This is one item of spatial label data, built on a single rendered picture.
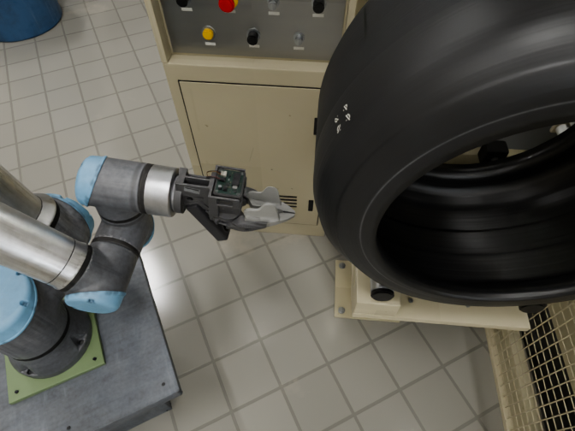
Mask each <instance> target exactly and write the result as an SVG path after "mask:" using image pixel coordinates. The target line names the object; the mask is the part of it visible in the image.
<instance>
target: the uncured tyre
mask: <svg viewBox="0 0 575 431"><path fill-rule="evenodd" d="M364 7H365V9H366V29H367V37H366V38H365V24H364ZM349 98H350V104H351V107H352V110H353V115H354V118H353V119H352V120H351V121H350V122H349V123H348V125H347V126H346V127H345V128H344V130H343V131H342V132H341V134H340V135H339V137H338V138H337V139H336V136H335V131H334V128H333V120H334V118H335V116H336V115H337V114H338V112H339V111H340V109H341V108H342V106H343V105H344V104H345V103H346V101H347V100H348V99H349ZM569 122H575V0H368V1H367V3H366V4H365V5H364V6H363V8H362V9H361V10H360V11H359V12H358V13H357V15H356V16H355V17H354V19H353V21H352V22H351V24H350V25H349V27H348V28H347V30H346V31H345V33H344V34H343V36H342V38H341V41H340V42H339V44H338V45H337V47H336V49H335V51H334V53H333V55H332V57H331V59H330V61H329V64H328V67H327V69H326V71H325V74H324V76H323V82H322V85H321V89H320V93H319V99H318V110H317V134H316V147H315V160H314V173H313V195H314V200H315V204H316V207H317V213H318V216H319V219H320V222H321V225H322V227H323V231H324V232H325V234H326V236H327V237H328V239H329V241H330V242H331V244H332V245H333V246H334V248H336V250H338V252H340V254H342V256H344V258H346V259H347V260H348V261H349V262H350V263H352V264H353V265H354V266H355V267H357V268H358V269H359V270H360V271H361V272H363V273H364V274H365V275H367V276H368V277H370V278H371V279H372V280H374V281H375V282H377V283H379V284H381V285H383V286H385V287H387V288H389V289H392V290H394V291H396V292H400V293H403V294H405V295H408V296H411V297H414V298H421V299H424V300H429V301H433V302H438V303H444V304H457V305H466V306H483V307H506V306H525V305H535V304H551V303H558V302H564V301H569V300H574V299H575V124H573V125H572V126H571V127H569V128H567V130H565V131H564V132H562V133H560V134H559V135H557V136H555V137H554V138H552V139H550V140H548V141H547V142H545V143H543V144H541V145H538V146H536V147H534V148H532V149H529V150H527V151H524V152H521V153H519V154H517V155H514V156H509V157H505V158H502V159H499V160H494V161H490V162H480V163H473V164H446V163H445V162H447V161H449V160H451V159H453V158H455V157H457V156H459V155H461V154H463V153H465V152H467V151H470V150H473V149H475V148H477V147H479V146H482V145H486V144H488V143H490V142H493V141H496V140H498V139H503V138H505V137H509V136H512V135H514V134H518V133H523V132H527V131H530V130H534V129H538V128H542V127H549V126H554V125H559V124H564V123H569Z"/></svg>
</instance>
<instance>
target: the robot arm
mask: <svg viewBox="0 0 575 431"><path fill-rule="evenodd" d="M229 169H231V170H229ZM235 170H237V171H235ZM209 172H212V173H211V176H208V174H207V173H209ZM207 173H206V174H207V176H202V175H196V174H189V173H188V168H176V167H170V166H163V165H158V164H151V163H146V162H135V161H129V160H123V159H117V158H111V157H107V156H89V157H87V158H86V159H85V160H84V161H83V162H82V164H81V165H80V168H79V170H78V173H77V175H76V180H75V188H74V190H75V196H76V199H77V201H78V202H79V203H80V204H79V203H77V202H75V201H74V200H73V199H70V198H63V197H62V195H58V194H53V193H32V192H31V191H30V190H28V189H27V188H26V187H25V186H24V185H23V184H22V183H20V182H19V181H18V180H17V179H16V178H15V177H14V176H13V175H12V174H11V173H10V172H9V171H8V170H7V169H6V168H4V167H3V166H2V165H1V164H0V353H2V354H4V355H6V356H8V358H9V361H10V363H11V365H12V366H13V367H14V368H15V369H16V370H17V371H18V372H19V373H21V374H23V375H25V376H28V377H31V378H34V379H46V378H51V377H54V376H57V375H60V374H61V373H63V372H65V371H67V370H68V369H70V368H71V367H73V366H74V365H75V364H76V363H77V362H78V361H79V360H80V359H81V358H82V356H83V355H84V353H85V352H86V350H87V348H88V346H89V344H90V341H91V338H92V322H91V319H90V317H89V315H88V314H87V313H86V312H91V313H100V314H105V313H111V312H114V311H116V310H118V309H119V307H120V305H121V303H122V300H123V298H124V296H126V290H127V287H128V284H129V281H130V280H131V277H132V274H133V271H134V268H135V265H136V263H137V261H138V258H139V255H140V253H141V251H142V248H144V247H145V246H146V245H148V244H149V243H150V241H151V239H152V237H153V234H154V227H155V224H154V219H153V216H152V215H155V216H166V217H173V216H174V215H175V213H181V214H183V213H184V212H185V210H186V209H187V210H188V211H189V212H190V213H191V214H192V215H193V216H194V217H195V218H196V219H197V220H198V221H199V222H200V223H201V224H202V225H203V226H204V228H205V229H206V230H207V231H208V232H209V233H210V234H211V235H212V236H213V237H214V238H215V239H216V240H217V241H223V240H227V239H228V236H229V232H230V229H234V230H237V231H241V232H250V231H254V230H259V229H263V228H267V227H271V226H275V225H277V224H280V223H283V222H285V221H288V220H290V219H292V218H294V216H295V211H294V210H293V209H292V208H291V207H290V206H288V205H287V204H285V203H283V202H282V201H281V200H280V196H279V192H278V190H277V189H276V188H275V187H273V186H268V187H266V188H265V189H264V190H263V191H262V192H258V191H256V190H255V189H253V188H251V187H247V186H246V179H247V177H246V170H245V169H243V168H232V167H226V166H220V165H216V168H215V170H211V171H207ZM246 203H248V204H249V206H250V208H248V209H245V210H244V213H243V212H242V211H241V209H242V206H245V205H246ZM82 204H83V205H85V206H86V207H88V206H94V207H95V208H96V210H97V212H98V214H99V216H100V218H101V222H100V224H99V227H98V230H97V232H96V233H95V236H94V238H93V240H92V242H91V244H90V245H88V243H89V242H90V240H91V237H92V231H93V229H94V220H93V218H92V215H90V214H89V211H88V210H87V209H86V208H84V207H83V206H82ZM65 293H67V295H66V296H65V298H64V299H65V300H62V299H63V297H64V295H65ZM55 348H56V349H55ZM35 359H36V360H35Z"/></svg>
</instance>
